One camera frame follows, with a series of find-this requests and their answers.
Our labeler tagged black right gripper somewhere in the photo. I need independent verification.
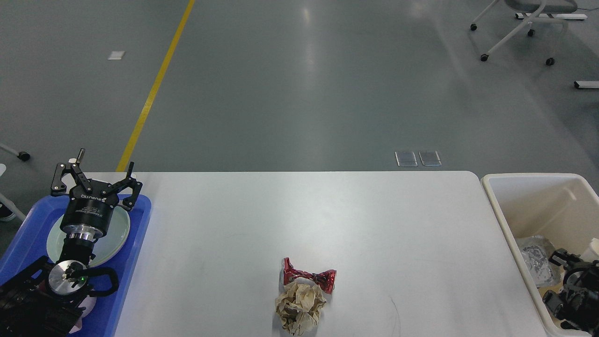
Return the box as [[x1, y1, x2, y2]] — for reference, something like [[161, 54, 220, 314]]
[[543, 249, 599, 330]]

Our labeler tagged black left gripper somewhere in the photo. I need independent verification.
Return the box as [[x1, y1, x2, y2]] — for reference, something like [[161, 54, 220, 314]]
[[51, 149, 143, 242]]

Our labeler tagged aluminium foil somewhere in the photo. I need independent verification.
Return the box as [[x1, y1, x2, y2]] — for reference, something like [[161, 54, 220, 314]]
[[515, 235, 562, 288]]

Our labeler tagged mint green plate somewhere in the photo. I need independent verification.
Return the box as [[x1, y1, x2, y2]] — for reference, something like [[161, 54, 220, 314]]
[[46, 207, 130, 267]]

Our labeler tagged pink mug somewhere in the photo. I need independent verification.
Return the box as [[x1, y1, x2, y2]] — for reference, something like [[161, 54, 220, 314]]
[[69, 296, 97, 334]]

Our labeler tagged red foil candy wrapper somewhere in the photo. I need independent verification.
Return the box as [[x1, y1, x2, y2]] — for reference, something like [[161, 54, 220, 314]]
[[282, 257, 337, 295]]

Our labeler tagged brown paper ball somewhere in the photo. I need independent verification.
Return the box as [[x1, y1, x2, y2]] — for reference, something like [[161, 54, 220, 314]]
[[274, 281, 327, 337]]

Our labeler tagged white paper cup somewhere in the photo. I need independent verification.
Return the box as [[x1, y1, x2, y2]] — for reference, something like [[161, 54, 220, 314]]
[[580, 238, 599, 263]]

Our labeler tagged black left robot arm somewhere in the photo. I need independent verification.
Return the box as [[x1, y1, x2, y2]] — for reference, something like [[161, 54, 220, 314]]
[[1, 148, 143, 337]]

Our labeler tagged white plastic bin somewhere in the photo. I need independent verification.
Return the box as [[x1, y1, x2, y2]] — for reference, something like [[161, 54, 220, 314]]
[[481, 173, 599, 337]]

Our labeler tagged chair leg with caster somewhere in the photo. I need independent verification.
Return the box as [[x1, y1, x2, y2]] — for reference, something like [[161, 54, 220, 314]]
[[0, 143, 31, 161]]

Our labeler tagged blue plastic tray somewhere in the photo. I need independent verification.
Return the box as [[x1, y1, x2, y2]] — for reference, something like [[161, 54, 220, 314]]
[[0, 195, 152, 337]]

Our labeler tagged white floor marker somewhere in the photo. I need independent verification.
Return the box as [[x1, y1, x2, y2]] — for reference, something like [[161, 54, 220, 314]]
[[107, 51, 126, 60]]

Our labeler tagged right floor socket plate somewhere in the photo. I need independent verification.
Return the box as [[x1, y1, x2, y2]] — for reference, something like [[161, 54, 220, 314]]
[[418, 151, 442, 167]]

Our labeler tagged floor socket plate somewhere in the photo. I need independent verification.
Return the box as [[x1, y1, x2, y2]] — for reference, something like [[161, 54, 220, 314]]
[[418, 151, 442, 167], [395, 151, 418, 167]]

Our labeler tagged left floor socket plate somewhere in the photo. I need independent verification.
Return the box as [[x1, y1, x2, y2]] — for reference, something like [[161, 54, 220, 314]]
[[395, 151, 418, 167]]

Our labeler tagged white furniture foot right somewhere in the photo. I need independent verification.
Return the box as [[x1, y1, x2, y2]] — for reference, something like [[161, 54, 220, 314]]
[[574, 80, 599, 89]]

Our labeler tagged white table leg base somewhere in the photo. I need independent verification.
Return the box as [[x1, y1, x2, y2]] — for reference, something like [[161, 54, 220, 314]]
[[515, 13, 588, 21]]

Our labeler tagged white office chair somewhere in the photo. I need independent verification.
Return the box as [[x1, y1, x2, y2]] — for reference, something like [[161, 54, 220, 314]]
[[480, 0, 578, 62]]

